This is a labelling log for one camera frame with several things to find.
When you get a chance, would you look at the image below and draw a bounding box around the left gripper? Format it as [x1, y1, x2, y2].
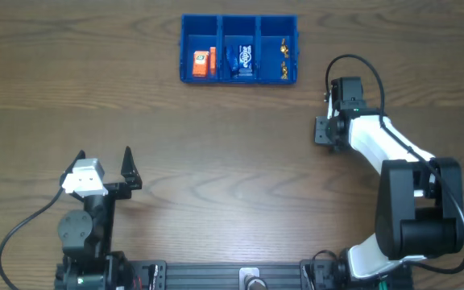
[59, 146, 143, 200]

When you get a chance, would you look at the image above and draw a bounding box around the orange candy box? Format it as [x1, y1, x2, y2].
[192, 50, 211, 78]
[209, 46, 218, 77]

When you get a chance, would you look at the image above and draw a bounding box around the blue candy pack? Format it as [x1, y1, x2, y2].
[238, 43, 255, 77]
[225, 44, 240, 78]

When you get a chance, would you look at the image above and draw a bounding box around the blue tray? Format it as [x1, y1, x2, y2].
[179, 14, 300, 85]

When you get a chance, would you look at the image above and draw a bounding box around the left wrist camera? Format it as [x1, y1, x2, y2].
[61, 157, 109, 199]

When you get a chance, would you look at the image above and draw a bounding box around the mounting rail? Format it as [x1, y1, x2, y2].
[129, 248, 415, 290]

